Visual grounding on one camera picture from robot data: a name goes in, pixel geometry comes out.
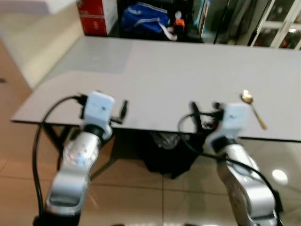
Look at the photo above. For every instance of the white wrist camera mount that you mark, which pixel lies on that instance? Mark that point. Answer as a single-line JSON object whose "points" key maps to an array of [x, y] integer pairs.
{"points": [[99, 107], [233, 120]]}

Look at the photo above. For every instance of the golden metal spoon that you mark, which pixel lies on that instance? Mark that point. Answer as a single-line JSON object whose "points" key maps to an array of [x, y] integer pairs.
{"points": [[247, 97]]}

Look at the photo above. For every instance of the white framed glass cabinet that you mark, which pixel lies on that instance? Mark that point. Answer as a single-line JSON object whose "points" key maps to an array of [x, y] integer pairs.
{"points": [[277, 23]]}

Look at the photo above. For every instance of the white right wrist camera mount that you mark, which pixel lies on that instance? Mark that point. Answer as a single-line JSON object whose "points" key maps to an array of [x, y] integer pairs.
{"points": [[233, 120]]}

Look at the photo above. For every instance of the red and white cardboard box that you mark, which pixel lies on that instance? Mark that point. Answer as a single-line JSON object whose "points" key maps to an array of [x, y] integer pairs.
{"points": [[96, 16]]}

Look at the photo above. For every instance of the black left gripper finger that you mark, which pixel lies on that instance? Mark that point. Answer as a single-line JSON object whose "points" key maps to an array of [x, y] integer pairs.
{"points": [[124, 109]]}

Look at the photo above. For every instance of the blue fabric bag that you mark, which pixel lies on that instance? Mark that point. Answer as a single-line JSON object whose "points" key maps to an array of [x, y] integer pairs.
{"points": [[143, 19]]}

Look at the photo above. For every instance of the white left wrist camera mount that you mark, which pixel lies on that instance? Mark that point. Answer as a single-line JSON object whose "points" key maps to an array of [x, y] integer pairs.
{"points": [[99, 107]]}

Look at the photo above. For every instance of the orange and white bottle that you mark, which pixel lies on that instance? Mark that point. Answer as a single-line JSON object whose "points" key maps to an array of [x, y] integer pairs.
{"points": [[179, 22]]}

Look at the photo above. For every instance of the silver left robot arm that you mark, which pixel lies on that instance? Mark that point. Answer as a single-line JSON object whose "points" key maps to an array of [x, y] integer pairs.
{"points": [[75, 160]]}

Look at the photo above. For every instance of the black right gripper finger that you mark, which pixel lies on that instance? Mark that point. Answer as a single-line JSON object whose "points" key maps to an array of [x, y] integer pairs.
{"points": [[196, 114]]}

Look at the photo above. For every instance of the black waste bin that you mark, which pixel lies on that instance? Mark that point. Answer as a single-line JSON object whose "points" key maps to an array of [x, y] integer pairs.
{"points": [[164, 153]]}

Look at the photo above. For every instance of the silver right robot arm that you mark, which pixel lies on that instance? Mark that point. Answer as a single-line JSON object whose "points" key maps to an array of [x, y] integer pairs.
{"points": [[244, 183]]}

